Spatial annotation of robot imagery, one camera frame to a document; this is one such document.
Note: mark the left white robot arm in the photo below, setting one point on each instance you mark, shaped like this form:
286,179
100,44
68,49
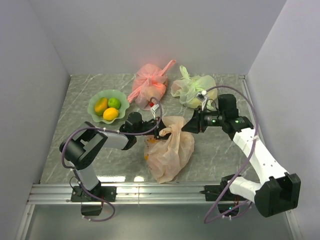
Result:
82,148

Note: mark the orange plastic bag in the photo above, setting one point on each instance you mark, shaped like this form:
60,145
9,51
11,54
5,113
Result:
167,157

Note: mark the green fake lime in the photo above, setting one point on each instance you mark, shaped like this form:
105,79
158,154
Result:
114,103

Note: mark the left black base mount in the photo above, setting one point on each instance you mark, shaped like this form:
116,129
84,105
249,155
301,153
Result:
92,202

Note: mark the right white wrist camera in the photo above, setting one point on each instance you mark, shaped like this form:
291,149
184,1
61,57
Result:
203,97

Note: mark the orange green fake mango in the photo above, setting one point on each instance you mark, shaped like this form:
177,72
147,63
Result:
100,106

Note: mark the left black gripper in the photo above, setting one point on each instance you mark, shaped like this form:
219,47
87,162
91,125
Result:
156,135

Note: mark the pink tied plastic bag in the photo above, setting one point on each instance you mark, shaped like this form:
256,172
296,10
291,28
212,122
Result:
150,81

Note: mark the yellow fake lemon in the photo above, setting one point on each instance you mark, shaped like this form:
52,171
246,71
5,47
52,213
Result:
110,114

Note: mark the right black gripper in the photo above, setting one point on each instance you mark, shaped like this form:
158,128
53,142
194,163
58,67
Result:
197,124

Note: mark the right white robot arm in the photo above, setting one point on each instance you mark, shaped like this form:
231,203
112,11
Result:
277,190

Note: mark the green tied plastic bag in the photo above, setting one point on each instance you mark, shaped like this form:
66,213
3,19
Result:
187,87

